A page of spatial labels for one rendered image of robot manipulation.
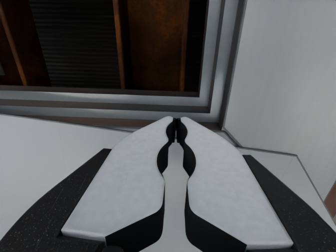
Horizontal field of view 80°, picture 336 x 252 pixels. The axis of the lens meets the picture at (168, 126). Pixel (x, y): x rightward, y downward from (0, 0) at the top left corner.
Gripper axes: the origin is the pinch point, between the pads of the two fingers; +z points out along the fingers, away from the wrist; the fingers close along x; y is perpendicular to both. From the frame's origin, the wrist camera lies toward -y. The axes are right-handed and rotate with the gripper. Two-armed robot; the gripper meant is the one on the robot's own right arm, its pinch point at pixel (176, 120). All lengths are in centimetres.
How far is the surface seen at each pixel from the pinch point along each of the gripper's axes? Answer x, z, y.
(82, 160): -6.8, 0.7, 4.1
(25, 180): -11.9, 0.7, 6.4
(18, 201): -13.4, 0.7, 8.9
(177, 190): 0.4, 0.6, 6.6
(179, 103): 0.2, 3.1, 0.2
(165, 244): -0.4, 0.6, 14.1
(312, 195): 10.8, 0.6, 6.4
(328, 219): 13.1, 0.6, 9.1
